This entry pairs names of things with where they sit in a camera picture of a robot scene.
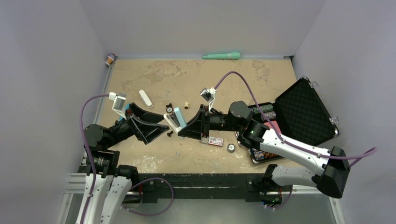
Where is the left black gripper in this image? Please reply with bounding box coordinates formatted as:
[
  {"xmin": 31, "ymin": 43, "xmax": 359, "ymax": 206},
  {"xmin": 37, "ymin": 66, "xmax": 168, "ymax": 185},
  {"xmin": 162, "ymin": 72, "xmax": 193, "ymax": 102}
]
[{"xmin": 106, "ymin": 102, "xmax": 168, "ymax": 148}]

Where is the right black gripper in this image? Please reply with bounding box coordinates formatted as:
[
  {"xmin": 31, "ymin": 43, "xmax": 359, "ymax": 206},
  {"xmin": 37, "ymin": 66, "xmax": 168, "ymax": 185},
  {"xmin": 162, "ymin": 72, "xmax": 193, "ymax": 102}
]
[{"xmin": 179, "ymin": 105, "xmax": 242, "ymax": 140}]

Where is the light blue stapler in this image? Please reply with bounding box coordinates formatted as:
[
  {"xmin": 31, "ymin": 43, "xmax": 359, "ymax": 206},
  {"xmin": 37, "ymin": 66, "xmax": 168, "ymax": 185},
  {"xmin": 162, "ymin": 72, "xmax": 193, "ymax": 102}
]
[{"xmin": 163, "ymin": 107, "xmax": 187, "ymax": 133}]

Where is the white stapler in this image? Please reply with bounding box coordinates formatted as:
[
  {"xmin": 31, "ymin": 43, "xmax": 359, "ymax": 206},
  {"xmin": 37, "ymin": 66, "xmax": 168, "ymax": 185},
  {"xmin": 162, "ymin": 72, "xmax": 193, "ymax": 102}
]
[{"xmin": 139, "ymin": 90, "xmax": 153, "ymax": 109}]

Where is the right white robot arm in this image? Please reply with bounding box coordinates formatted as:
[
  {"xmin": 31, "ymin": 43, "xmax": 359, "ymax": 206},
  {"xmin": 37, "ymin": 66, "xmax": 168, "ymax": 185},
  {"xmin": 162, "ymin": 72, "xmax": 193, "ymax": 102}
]
[{"xmin": 178, "ymin": 101, "xmax": 351, "ymax": 198}]

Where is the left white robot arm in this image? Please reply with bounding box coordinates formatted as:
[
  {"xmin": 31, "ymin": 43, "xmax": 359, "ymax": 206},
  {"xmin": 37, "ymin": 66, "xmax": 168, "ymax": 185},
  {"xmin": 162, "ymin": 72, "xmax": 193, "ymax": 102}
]
[{"xmin": 76, "ymin": 103, "xmax": 169, "ymax": 224}]

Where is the red staple box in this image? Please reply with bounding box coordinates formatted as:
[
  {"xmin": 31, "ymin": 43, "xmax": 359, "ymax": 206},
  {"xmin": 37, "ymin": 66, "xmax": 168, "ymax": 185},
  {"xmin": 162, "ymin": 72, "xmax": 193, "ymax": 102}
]
[{"xmin": 200, "ymin": 136, "xmax": 224, "ymax": 147}]

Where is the small orange figurine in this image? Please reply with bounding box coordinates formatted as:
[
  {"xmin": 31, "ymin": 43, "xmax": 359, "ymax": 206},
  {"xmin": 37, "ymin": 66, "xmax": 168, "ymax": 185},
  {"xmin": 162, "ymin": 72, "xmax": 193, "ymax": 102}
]
[{"xmin": 105, "ymin": 54, "xmax": 117, "ymax": 66}]

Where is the green microphone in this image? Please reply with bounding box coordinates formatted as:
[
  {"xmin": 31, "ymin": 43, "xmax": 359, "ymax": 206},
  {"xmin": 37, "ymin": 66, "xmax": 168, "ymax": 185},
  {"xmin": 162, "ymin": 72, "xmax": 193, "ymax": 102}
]
[{"xmin": 201, "ymin": 52, "xmax": 240, "ymax": 60}]

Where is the black aluminium poker case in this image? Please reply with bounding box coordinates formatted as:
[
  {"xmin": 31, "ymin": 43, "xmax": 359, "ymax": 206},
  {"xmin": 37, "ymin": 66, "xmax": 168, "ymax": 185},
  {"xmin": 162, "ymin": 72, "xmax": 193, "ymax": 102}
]
[{"xmin": 249, "ymin": 77, "xmax": 339, "ymax": 146}]

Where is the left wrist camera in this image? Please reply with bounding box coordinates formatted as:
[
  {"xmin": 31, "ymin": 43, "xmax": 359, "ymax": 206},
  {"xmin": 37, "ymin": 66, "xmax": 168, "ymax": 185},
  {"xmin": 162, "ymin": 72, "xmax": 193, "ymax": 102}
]
[{"xmin": 108, "ymin": 92, "xmax": 126, "ymax": 115}]

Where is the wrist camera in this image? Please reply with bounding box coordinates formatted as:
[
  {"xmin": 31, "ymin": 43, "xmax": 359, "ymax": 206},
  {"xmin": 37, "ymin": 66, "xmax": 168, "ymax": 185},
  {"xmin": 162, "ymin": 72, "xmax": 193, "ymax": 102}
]
[
  {"xmin": 200, "ymin": 87, "xmax": 216, "ymax": 112},
  {"xmin": 108, "ymin": 92, "xmax": 126, "ymax": 115}
]

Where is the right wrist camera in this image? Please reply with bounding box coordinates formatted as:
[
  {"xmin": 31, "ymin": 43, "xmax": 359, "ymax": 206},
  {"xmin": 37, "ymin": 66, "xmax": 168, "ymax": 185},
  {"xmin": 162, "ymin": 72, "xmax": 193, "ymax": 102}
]
[{"xmin": 200, "ymin": 87, "xmax": 216, "ymax": 112}]

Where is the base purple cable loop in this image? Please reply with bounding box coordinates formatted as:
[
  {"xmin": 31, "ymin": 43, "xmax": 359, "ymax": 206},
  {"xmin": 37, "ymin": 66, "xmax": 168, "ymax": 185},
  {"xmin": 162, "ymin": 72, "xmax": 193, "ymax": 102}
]
[{"xmin": 122, "ymin": 177, "xmax": 175, "ymax": 217}]

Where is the black base frame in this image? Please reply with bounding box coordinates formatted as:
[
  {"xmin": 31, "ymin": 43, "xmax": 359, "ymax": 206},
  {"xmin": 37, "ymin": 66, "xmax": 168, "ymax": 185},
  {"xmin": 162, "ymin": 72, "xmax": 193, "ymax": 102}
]
[{"xmin": 124, "ymin": 173, "xmax": 291, "ymax": 203}]

